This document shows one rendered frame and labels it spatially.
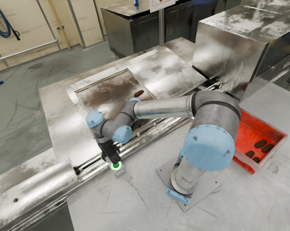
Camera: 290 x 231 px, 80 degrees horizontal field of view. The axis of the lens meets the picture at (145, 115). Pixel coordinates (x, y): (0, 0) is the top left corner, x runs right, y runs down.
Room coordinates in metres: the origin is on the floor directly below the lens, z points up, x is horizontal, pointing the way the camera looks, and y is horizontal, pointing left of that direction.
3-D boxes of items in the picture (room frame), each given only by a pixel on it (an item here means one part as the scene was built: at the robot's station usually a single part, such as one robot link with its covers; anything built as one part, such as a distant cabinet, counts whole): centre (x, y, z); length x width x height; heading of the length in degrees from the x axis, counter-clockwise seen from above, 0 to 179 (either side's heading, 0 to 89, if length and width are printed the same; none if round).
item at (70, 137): (1.31, -0.04, 0.41); 1.80 x 1.16 x 0.82; 116
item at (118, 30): (3.52, -0.51, 0.51); 1.93 x 1.05 x 1.02; 120
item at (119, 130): (0.46, 0.12, 1.25); 0.11 x 0.11 x 0.08; 58
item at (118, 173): (0.48, 0.20, 0.84); 0.08 x 0.08 x 0.11; 30
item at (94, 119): (0.50, 0.21, 1.25); 0.09 x 0.08 x 0.11; 58
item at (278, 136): (0.64, -0.57, 0.88); 0.49 x 0.34 x 0.10; 33
